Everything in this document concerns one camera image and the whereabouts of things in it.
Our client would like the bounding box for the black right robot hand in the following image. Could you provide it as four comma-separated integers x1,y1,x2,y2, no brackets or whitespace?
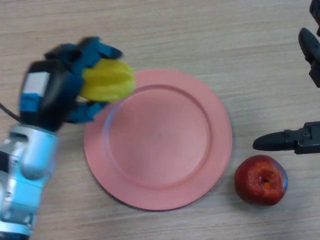
252,0,320,155

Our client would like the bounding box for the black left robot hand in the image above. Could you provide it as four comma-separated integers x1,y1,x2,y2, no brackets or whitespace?
19,36,125,133

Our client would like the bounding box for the yellow starfruit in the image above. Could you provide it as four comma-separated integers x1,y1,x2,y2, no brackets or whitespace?
79,59,137,103

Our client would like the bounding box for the pink round plate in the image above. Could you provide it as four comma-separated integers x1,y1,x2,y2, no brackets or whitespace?
83,68,233,212

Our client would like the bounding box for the red apple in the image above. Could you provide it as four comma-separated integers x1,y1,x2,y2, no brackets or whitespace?
233,154,288,207

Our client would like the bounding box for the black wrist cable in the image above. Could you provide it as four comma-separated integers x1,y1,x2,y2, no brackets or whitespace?
0,101,22,123

